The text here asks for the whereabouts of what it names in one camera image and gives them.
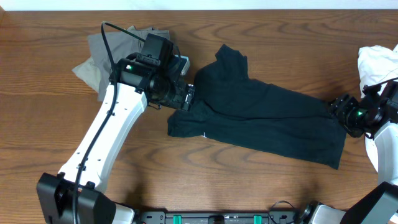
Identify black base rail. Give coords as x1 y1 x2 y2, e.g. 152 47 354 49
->
132 201 313 224

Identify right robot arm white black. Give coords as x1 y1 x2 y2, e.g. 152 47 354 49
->
298 78 397 224

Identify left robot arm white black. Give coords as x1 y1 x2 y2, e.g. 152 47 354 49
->
37 34 195 223

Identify beige folded garment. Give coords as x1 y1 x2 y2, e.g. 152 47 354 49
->
72 57 101 93

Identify grey folded shorts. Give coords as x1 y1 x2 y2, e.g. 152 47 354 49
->
88 26 170 101

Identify dark teal t-shirt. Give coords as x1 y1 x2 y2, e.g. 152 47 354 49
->
167 45 346 169

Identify white crumpled garment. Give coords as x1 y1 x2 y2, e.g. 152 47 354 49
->
358 45 397 185

